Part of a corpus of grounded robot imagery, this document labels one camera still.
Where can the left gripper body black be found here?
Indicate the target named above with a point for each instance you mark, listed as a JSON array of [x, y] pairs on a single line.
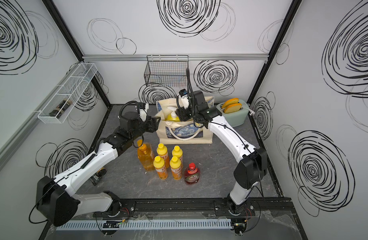
[[141, 126]]

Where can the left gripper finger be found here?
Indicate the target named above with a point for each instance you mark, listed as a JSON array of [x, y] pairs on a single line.
[[155, 120], [152, 126]]

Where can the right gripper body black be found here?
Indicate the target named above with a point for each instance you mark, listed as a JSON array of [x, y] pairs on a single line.
[[195, 113]]

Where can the yellow pump dish soap bottle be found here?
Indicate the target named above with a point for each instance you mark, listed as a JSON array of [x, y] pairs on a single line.
[[172, 116]]

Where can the canvas starry night tote bag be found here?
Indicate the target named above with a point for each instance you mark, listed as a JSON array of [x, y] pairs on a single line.
[[179, 133]]

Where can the tall orange dish soap bottle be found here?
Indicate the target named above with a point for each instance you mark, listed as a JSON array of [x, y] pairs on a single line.
[[145, 155]]

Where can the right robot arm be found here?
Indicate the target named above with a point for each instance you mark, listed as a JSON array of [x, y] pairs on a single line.
[[252, 162]]

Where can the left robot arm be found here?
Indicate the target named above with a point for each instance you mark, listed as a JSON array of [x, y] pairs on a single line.
[[57, 198]]

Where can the orange bottle back left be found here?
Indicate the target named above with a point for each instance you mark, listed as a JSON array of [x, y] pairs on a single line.
[[162, 151]]

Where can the toast slice rear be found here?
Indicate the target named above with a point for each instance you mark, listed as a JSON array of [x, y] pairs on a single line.
[[230, 102]]

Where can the toast slice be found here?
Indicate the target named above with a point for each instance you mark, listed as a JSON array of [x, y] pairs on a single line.
[[232, 108], [230, 102]]

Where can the toast slice front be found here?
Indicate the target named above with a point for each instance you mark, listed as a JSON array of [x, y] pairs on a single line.
[[232, 108]]

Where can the orange bottle back right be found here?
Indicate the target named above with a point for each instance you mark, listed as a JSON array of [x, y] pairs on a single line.
[[177, 152]]

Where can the orange bottle front left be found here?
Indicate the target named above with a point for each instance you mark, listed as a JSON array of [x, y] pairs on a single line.
[[159, 165]]

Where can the mint green toaster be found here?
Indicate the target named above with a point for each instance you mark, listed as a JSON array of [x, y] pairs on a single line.
[[237, 118]]

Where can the orange bottle front right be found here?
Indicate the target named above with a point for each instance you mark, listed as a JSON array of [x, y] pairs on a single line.
[[176, 168]]

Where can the yellow tag object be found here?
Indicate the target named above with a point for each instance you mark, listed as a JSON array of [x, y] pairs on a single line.
[[96, 178]]

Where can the dark item in shelf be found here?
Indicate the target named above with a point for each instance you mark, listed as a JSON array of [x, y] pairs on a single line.
[[60, 109]]

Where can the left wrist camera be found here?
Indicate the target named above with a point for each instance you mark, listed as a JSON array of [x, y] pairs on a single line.
[[142, 110]]

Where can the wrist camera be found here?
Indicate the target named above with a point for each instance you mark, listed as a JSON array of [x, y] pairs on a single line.
[[142, 110], [183, 99]]

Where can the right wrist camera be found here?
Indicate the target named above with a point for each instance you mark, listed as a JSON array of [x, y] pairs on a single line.
[[183, 99]]

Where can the black wire wall basket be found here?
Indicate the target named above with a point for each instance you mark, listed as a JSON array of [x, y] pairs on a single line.
[[168, 70]]

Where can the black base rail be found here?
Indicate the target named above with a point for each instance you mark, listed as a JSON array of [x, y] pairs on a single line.
[[216, 206]]

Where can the grey slotted cable duct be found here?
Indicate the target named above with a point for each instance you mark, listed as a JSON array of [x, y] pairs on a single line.
[[185, 224]]

